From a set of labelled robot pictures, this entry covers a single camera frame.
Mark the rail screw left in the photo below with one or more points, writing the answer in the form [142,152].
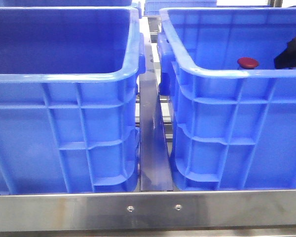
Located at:
[130,208]

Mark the rail screw right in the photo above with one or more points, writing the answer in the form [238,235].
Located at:
[178,207]

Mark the blue background crate centre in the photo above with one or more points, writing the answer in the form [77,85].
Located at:
[152,7]

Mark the rail screw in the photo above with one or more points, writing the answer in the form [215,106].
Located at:
[130,208]
[178,207]

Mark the steel rack front rail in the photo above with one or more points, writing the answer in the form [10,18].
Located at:
[153,210]

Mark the blue source bin with buttons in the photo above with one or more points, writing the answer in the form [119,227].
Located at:
[67,99]

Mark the blue empty target bin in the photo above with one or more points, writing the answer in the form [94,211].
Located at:
[232,129]

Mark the steel rack divider bar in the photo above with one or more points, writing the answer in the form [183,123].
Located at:
[155,171]

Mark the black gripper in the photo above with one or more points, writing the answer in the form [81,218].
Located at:
[287,59]

